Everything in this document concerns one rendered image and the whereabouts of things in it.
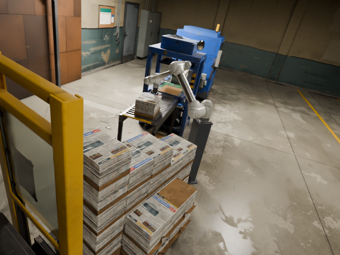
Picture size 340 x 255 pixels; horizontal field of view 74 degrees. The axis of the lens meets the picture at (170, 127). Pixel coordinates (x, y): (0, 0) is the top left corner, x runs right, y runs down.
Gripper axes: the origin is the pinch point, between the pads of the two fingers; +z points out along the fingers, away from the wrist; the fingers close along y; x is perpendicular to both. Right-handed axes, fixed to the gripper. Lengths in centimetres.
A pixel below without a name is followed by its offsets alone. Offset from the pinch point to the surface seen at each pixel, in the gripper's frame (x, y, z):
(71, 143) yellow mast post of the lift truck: -249, 45, -74
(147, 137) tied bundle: -129, 39, -13
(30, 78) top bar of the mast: -240, 20, -92
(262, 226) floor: -80, 193, 93
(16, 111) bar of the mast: -235, 5, -71
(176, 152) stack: -103, 67, 10
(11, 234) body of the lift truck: -244, -3, 13
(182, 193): -137, 87, 33
